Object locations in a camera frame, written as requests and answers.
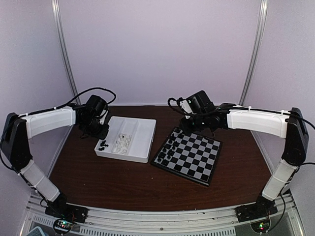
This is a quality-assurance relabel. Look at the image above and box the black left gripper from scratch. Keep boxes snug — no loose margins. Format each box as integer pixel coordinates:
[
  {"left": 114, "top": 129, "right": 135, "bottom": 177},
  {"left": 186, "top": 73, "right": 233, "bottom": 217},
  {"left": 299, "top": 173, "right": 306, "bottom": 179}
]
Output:
[{"left": 81, "top": 117, "right": 109, "bottom": 140}]

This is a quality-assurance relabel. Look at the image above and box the round circuit board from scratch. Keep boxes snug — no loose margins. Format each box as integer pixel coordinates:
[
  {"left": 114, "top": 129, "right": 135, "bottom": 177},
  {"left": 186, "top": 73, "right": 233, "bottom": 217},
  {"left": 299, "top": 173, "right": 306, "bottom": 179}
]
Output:
[
  {"left": 53, "top": 219, "right": 73, "bottom": 234},
  {"left": 251, "top": 219, "right": 271, "bottom": 234}
]

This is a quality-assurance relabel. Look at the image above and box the left aluminium frame post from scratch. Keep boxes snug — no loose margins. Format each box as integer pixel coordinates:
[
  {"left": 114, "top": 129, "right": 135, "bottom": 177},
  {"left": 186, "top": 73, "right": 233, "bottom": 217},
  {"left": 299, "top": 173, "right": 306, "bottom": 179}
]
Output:
[{"left": 51, "top": 0, "right": 78, "bottom": 96}]

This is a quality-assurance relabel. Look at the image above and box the left round circuit board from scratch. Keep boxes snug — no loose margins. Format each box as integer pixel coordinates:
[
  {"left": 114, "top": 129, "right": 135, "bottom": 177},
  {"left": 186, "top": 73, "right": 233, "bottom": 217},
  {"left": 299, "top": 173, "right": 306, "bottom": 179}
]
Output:
[{"left": 53, "top": 219, "right": 73, "bottom": 234}]

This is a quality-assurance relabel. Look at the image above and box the right aluminium frame post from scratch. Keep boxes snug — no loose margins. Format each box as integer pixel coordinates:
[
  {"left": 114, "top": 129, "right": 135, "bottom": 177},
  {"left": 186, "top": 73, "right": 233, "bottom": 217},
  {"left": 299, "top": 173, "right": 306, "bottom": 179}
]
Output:
[{"left": 239, "top": 0, "right": 268, "bottom": 105}]

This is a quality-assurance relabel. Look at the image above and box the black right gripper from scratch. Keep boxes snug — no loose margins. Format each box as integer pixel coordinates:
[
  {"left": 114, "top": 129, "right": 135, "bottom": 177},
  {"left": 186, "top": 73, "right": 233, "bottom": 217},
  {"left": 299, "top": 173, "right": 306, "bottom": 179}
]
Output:
[{"left": 180, "top": 113, "right": 209, "bottom": 135}]

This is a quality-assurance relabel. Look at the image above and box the black chess piece pile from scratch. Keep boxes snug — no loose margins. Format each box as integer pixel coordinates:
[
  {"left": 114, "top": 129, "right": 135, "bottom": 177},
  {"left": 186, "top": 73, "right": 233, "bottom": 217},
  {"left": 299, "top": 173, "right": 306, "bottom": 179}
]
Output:
[{"left": 98, "top": 140, "right": 109, "bottom": 151}]

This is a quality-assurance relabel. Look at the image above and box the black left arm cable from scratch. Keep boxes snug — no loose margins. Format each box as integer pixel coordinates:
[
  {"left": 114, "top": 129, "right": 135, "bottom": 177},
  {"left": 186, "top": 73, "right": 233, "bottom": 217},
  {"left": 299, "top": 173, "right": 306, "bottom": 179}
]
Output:
[{"left": 68, "top": 86, "right": 117, "bottom": 106}]

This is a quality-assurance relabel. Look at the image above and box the black silver chessboard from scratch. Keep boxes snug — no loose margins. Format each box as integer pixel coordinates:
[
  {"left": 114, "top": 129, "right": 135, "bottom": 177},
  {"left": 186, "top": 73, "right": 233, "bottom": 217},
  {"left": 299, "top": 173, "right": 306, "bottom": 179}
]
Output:
[{"left": 151, "top": 127, "right": 222, "bottom": 187}]

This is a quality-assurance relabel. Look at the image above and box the aluminium frame post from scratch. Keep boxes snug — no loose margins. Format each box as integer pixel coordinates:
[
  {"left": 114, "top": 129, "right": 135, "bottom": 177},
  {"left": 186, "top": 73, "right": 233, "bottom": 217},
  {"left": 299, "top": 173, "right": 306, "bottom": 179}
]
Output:
[
  {"left": 239, "top": 0, "right": 268, "bottom": 105},
  {"left": 51, "top": 0, "right": 78, "bottom": 96}
]

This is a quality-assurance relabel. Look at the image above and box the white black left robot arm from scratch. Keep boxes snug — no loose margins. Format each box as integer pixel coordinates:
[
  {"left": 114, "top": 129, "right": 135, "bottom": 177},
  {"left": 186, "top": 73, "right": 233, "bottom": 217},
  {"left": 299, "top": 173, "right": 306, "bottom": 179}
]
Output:
[{"left": 0, "top": 95, "right": 109, "bottom": 218}]

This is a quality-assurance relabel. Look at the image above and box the white compartment tray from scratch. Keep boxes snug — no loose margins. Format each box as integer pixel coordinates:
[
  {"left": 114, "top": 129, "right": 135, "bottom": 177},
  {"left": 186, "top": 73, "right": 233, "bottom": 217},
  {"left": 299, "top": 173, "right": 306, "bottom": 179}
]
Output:
[{"left": 94, "top": 116, "right": 157, "bottom": 163}]

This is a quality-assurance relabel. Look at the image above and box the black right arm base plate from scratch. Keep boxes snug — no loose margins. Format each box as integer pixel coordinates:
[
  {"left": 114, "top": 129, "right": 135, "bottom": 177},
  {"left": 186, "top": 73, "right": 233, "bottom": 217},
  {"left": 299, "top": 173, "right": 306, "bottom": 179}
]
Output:
[{"left": 235, "top": 203, "right": 278, "bottom": 223}]

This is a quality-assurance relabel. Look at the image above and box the white chess piece pile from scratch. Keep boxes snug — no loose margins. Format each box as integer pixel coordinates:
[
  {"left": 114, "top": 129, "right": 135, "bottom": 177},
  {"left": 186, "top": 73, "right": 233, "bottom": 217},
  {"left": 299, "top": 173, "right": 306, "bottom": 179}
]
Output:
[{"left": 112, "top": 133, "right": 132, "bottom": 155}]

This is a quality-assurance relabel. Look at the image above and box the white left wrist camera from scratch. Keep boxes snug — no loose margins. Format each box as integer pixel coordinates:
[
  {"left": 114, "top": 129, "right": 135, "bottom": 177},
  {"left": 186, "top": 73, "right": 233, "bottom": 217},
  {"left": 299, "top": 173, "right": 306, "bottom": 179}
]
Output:
[{"left": 99, "top": 110, "right": 108, "bottom": 124}]

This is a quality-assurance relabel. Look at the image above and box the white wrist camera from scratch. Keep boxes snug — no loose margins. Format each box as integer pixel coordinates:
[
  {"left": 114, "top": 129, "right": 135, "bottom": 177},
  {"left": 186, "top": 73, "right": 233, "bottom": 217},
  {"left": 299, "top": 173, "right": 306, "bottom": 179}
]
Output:
[
  {"left": 179, "top": 98, "right": 193, "bottom": 114},
  {"left": 99, "top": 110, "right": 108, "bottom": 124}
]

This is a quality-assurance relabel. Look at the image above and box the blue plastic basket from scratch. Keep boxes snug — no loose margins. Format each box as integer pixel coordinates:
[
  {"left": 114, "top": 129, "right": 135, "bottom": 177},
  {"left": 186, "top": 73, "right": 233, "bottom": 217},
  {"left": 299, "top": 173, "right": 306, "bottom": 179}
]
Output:
[{"left": 26, "top": 227, "right": 47, "bottom": 236}]

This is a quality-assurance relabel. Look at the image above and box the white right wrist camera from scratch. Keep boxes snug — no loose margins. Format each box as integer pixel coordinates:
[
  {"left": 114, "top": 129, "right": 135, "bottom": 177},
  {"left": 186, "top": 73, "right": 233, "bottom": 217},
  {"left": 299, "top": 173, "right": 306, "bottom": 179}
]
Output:
[{"left": 179, "top": 98, "right": 193, "bottom": 114}]

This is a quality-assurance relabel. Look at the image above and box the aluminium front rail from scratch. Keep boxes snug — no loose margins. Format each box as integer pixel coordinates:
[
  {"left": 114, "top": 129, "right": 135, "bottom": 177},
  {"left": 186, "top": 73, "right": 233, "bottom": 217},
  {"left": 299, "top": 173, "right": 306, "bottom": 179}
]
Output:
[{"left": 21, "top": 193, "right": 306, "bottom": 236}]

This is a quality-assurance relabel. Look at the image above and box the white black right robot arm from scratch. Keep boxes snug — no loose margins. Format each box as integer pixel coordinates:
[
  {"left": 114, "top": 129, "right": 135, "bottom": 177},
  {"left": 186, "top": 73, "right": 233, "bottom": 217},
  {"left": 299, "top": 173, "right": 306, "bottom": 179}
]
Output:
[{"left": 176, "top": 90, "right": 309, "bottom": 217}]

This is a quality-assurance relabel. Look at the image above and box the right round circuit board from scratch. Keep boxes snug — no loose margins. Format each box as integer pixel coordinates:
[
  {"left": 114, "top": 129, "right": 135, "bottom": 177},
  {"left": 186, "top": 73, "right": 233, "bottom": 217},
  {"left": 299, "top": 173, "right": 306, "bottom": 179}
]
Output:
[{"left": 251, "top": 219, "right": 271, "bottom": 234}]

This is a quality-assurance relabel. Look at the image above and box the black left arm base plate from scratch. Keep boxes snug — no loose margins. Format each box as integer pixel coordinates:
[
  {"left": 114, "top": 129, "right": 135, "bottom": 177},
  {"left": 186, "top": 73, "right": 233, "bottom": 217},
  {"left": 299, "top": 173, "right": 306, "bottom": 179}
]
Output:
[{"left": 45, "top": 205, "right": 89, "bottom": 223}]

